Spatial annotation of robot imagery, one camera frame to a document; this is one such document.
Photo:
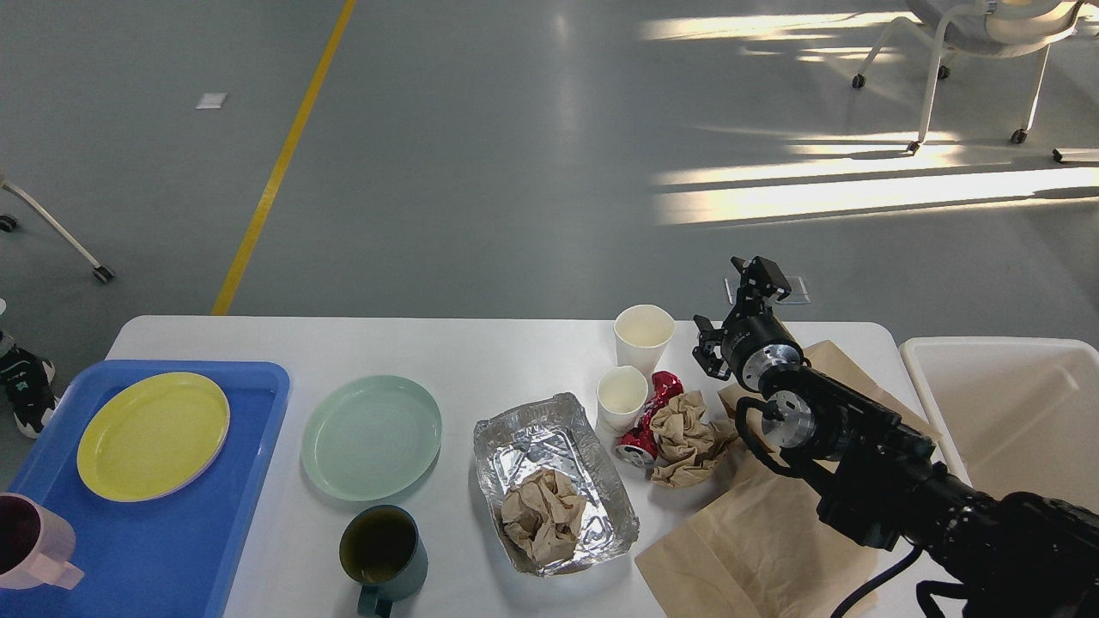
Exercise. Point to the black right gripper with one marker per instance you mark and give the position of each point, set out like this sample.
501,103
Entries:
757,341

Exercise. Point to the light green plate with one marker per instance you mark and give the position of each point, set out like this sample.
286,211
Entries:
371,438

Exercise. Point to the dark teal mug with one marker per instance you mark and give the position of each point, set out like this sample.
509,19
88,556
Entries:
382,551

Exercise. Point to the pink mug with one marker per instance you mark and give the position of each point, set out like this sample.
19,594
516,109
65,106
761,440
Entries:
36,546

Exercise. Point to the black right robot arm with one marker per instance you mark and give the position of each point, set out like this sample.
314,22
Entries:
1022,556

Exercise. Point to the tall white paper cup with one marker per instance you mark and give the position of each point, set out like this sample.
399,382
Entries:
642,333

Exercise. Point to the crumpled brown paper ball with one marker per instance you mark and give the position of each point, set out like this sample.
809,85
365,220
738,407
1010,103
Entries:
688,447

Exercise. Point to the small white paper cup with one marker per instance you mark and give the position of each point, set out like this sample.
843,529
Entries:
621,393

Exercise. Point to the crushed red soda can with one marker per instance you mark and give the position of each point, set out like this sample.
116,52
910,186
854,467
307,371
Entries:
639,445

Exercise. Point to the brown paper bag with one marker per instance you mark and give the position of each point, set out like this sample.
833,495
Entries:
759,550

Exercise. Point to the aluminium foil tray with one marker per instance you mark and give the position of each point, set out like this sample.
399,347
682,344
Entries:
555,436

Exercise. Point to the crumpled brown paper in tray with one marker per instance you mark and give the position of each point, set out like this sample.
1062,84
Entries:
543,515

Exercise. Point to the white plastic bin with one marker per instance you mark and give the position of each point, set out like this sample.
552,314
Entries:
1012,413

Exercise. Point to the white chair on castors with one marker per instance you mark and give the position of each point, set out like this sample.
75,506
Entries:
984,29

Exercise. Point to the yellow plate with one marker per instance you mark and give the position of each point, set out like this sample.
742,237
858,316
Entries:
154,437

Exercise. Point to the blue plastic tray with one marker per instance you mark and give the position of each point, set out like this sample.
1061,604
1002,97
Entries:
171,557

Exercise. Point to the black and white shoe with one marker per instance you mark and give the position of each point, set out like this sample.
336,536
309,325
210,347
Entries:
27,385

